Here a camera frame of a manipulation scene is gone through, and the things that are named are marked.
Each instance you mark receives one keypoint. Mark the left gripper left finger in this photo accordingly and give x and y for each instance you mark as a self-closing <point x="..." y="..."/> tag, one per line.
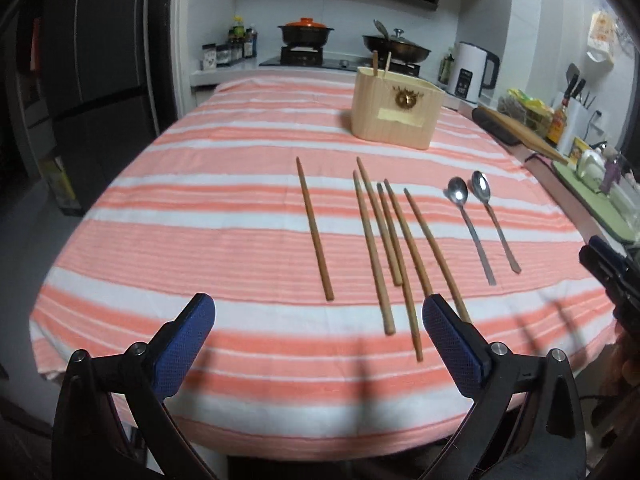
<point x="173" y="349"/>

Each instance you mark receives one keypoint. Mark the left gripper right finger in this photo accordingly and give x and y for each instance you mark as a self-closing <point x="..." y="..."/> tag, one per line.
<point x="462" y="348"/>

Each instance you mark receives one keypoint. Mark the wooden chopstick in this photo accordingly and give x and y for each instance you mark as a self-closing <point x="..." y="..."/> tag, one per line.
<point x="315" y="235"/>
<point x="387" y="63"/>
<point x="440" y="258"/>
<point x="403" y="277"/>
<point x="382" y="225"/>
<point x="375" y="63"/>
<point x="411" y="243"/>
<point x="376" y="268"/>

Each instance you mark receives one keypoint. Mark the person right hand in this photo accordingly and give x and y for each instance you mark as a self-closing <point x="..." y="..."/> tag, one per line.
<point x="621" y="373"/>

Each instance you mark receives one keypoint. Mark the green drying mat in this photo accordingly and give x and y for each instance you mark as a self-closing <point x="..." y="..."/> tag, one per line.
<point x="615" y="212"/>

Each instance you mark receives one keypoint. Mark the white teapot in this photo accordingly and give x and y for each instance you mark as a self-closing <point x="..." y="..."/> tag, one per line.
<point x="591" y="170"/>

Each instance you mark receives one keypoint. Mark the yellow seasoning box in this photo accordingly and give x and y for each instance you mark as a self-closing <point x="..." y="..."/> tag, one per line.
<point x="577" y="149"/>

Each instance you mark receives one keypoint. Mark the white knife holder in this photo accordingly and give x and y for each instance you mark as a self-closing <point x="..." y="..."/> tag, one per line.
<point x="576" y="126"/>

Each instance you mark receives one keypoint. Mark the brown sauce bottle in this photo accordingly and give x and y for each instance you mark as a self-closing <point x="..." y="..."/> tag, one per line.
<point x="558" y="123"/>

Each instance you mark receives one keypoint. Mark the right metal spoon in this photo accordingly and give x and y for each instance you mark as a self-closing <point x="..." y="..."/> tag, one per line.
<point x="481" y="189"/>

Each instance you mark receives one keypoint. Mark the metal spoon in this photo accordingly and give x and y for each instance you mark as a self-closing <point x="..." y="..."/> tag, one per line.
<point x="481" y="189"/>
<point x="458" y="194"/>

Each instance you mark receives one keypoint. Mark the wooden cutting board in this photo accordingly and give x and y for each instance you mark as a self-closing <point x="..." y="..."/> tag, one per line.
<point x="525" y="135"/>

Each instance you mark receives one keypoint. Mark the left metal spoon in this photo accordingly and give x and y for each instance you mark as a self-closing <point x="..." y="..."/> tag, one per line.
<point x="458" y="194"/>

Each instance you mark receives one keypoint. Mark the yellow snack bag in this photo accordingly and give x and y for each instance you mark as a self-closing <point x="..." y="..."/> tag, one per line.
<point x="532" y="113"/>

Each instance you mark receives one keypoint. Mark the pink white striped tablecloth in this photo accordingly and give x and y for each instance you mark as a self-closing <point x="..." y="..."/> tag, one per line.
<point x="214" y="205"/>

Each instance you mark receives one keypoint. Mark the hanging paper bag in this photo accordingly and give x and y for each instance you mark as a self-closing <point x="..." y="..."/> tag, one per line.
<point x="601" y="38"/>

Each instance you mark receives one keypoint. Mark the white electric kettle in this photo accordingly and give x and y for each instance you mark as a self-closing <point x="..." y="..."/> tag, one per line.
<point x="475" y="70"/>

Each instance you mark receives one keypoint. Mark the cream wooden utensil box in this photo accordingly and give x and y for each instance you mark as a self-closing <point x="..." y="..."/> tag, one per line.
<point x="395" y="109"/>

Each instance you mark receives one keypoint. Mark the glass oil bottle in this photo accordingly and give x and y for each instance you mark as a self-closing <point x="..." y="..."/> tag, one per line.
<point x="445" y="67"/>

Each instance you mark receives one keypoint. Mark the spice jar rack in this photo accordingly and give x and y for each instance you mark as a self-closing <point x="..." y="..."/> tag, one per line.
<point x="229" y="54"/>

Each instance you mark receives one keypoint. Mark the white spice jar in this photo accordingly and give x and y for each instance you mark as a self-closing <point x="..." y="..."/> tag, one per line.
<point x="209" y="57"/>

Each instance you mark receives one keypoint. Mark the black wok with lid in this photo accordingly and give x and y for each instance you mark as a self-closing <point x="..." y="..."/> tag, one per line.
<point x="395" y="45"/>

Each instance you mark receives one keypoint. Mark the black refrigerator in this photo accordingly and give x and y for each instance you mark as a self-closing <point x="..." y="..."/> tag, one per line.
<point x="86" y="87"/>

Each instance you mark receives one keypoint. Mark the black gas stove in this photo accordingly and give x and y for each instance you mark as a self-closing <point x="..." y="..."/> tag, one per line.
<point x="315" y="58"/>

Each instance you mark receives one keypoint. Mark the condiment bottles group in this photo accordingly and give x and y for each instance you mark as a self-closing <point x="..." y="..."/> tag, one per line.
<point x="242" y="40"/>

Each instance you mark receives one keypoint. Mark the black clay pot orange lid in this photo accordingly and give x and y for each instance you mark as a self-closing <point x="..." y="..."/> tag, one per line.
<point x="305" y="33"/>

